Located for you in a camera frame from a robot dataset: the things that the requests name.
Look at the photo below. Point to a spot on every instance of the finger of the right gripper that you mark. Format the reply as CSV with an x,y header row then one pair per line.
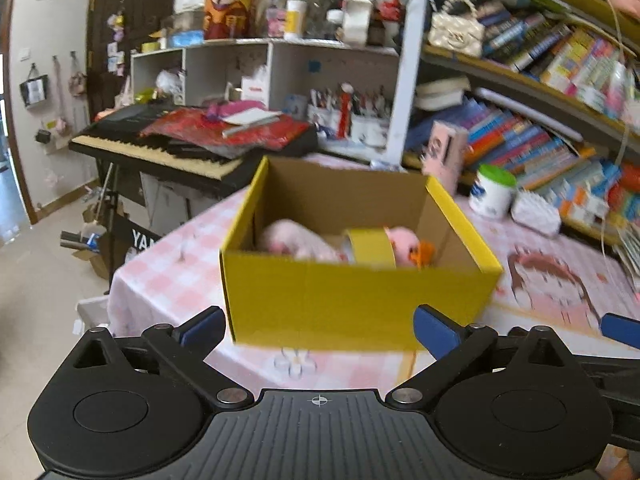
x,y
621,329

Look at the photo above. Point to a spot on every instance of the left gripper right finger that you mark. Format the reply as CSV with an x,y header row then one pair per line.
x,y
455,348

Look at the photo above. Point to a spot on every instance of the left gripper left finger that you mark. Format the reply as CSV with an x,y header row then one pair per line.
x,y
184,350

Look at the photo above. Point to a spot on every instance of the person right hand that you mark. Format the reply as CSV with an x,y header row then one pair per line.
x,y
619,464

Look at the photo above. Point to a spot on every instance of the pink cartoon desk mat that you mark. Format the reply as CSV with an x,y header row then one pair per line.
x,y
502,274

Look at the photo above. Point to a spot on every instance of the pink checkered tablecloth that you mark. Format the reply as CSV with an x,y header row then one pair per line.
x,y
180,276

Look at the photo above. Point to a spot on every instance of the stack of magazines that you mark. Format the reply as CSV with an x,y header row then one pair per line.
x,y
629,253

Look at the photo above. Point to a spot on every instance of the gold tape roll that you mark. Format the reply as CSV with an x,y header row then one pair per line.
x,y
369,247

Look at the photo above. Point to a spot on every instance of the red colourful book set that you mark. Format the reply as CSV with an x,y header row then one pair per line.
x,y
623,197

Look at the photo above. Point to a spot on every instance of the white orange medicine box upper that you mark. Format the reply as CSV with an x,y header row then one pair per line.
x,y
581,206

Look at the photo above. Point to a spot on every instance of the pink plush toy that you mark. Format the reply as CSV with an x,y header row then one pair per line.
x,y
291,239

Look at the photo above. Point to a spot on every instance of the white quilted purse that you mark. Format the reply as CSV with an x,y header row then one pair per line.
x,y
535,213

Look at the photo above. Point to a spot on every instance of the white jar green lid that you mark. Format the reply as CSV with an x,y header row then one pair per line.
x,y
492,192

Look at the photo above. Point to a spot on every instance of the yellow cardboard box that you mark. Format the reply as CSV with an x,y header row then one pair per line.
x,y
277,301

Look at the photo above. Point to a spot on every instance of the pink cylindrical container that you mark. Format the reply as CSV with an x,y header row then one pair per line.
x,y
443,157

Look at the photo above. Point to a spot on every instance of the row of colourful books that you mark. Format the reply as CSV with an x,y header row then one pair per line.
x,y
540,159

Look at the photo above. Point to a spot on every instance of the red papers pile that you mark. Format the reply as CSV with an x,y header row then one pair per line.
x,y
235,134

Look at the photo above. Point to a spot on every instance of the black electronic keyboard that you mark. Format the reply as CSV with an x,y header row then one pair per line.
x,y
115,139

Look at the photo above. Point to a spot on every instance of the wooden bookshelf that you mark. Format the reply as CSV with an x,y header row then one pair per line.
x,y
591,125

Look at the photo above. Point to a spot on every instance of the white cubby shelf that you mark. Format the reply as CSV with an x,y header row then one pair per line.
x,y
266,69

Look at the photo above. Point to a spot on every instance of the gold quilted purse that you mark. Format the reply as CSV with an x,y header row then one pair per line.
x,y
457,33

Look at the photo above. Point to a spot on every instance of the fortune god figurine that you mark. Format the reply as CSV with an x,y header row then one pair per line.
x,y
228,19

